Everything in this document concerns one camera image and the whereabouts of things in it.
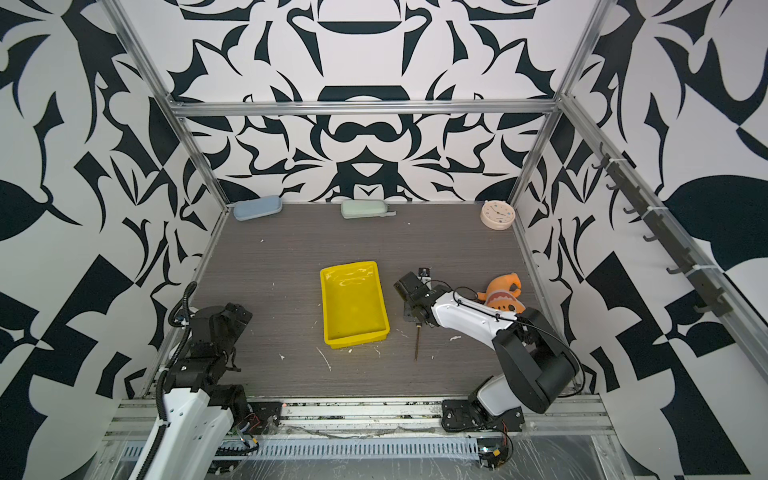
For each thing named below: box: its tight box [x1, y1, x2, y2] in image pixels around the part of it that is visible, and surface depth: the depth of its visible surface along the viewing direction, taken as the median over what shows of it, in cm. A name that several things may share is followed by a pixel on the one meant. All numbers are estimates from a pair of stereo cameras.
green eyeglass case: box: [340, 200, 397, 219], surface depth 117 cm
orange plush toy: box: [477, 273, 526, 314], surface depth 96 cm
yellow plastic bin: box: [320, 260, 390, 349], surface depth 92 cm
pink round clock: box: [480, 200, 516, 231], surface depth 117 cm
